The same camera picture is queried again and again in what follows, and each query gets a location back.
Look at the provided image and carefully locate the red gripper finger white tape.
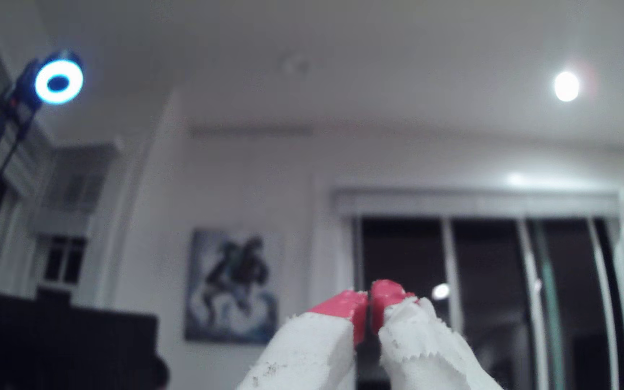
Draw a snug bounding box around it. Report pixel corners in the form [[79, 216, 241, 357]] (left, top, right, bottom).
[[370, 279, 503, 390], [236, 290, 370, 390]]

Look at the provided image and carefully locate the dark glass sliding door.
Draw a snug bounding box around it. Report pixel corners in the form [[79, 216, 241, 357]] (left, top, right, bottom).
[[352, 217, 624, 390]]

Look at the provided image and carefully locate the white window roller blind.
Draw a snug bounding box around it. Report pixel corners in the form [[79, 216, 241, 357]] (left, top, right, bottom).
[[334, 187, 624, 221]]

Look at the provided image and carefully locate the dark cabinet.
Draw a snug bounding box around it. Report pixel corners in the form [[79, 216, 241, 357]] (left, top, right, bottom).
[[0, 289, 159, 390]]

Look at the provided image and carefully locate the small paned window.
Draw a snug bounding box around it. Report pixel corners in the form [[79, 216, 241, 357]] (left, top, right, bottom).
[[43, 234, 88, 286]]

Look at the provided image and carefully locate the round recessed ceiling light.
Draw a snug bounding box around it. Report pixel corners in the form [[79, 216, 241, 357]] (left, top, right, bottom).
[[553, 70, 581, 103]]

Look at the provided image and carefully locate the blue wall poster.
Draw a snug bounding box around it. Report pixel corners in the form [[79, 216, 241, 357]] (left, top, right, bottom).
[[184, 227, 280, 345]]

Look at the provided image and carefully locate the glowing ring light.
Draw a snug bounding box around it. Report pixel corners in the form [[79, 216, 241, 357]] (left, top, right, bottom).
[[34, 51, 85, 105]]

